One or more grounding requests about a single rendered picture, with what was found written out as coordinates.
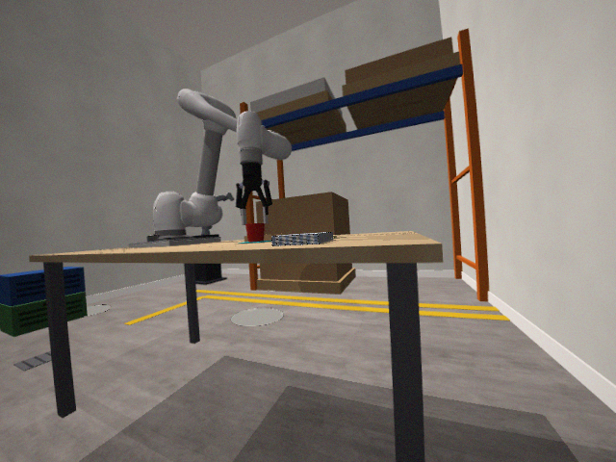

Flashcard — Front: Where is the dark red cup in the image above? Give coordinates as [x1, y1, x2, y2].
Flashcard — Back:
[245, 223, 265, 242]

